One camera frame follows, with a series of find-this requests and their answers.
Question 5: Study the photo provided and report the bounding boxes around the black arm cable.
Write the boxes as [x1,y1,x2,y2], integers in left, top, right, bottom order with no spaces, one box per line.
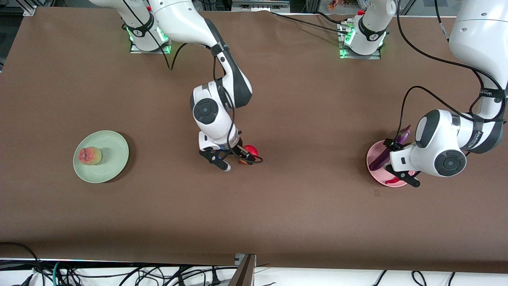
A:
[121,0,264,165]
[395,0,508,140]

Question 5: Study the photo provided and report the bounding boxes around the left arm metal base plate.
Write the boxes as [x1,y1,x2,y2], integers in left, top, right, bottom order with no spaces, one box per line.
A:
[339,20,382,60]

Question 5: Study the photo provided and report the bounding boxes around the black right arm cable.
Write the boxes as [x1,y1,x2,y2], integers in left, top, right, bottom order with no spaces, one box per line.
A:
[121,0,264,165]

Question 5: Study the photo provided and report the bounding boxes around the fuzzy pink peach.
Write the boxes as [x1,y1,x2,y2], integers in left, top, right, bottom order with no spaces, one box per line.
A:
[78,147,102,165]

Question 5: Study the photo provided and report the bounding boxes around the short black table cable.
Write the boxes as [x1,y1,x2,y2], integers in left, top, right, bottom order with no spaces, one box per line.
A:
[315,11,346,26]

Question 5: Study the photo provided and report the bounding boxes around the light green round plate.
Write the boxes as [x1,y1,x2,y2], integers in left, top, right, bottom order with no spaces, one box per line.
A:
[73,130,130,184]

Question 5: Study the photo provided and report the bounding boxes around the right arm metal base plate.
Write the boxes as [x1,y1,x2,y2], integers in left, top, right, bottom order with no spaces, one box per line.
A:
[130,24,172,54]

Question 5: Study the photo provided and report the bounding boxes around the red yellow apple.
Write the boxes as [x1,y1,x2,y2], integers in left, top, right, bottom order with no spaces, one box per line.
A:
[238,145,259,166]

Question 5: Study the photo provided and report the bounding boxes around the metal camera stand post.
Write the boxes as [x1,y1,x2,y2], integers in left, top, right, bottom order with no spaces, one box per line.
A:
[228,253,257,286]

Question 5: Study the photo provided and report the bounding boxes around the long black table cable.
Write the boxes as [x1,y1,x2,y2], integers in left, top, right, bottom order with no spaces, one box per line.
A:
[271,11,350,35]

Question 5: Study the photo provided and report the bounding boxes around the grey background device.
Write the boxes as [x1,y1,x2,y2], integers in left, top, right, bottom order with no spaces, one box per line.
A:
[232,0,290,12]

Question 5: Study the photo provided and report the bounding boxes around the black floor cable with plug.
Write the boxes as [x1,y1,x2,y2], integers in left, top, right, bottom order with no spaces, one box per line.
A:
[204,267,222,286]

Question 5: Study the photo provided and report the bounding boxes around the pink round plate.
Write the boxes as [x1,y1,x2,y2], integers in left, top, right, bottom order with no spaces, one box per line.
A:
[366,140,416,187]

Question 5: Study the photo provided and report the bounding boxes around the long purple eggplant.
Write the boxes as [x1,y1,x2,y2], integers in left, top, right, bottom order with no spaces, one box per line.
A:
[369,125,412,172]

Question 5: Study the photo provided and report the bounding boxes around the orange background items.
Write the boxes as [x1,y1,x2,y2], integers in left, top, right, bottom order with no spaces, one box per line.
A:
[327,0,358,11]

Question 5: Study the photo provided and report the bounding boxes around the large table cover sheet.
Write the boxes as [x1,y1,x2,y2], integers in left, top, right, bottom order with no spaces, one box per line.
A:
[0,7,508,274]

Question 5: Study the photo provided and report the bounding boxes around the black arched floor cable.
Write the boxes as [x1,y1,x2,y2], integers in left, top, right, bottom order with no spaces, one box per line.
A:
[0,242,42,286]

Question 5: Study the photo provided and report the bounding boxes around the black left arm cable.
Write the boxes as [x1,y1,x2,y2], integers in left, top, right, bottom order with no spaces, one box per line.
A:
[395,0,508,140]

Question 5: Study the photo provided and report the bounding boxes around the teal floor cable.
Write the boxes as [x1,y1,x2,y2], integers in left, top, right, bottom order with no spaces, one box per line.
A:
[52,261,64,286]

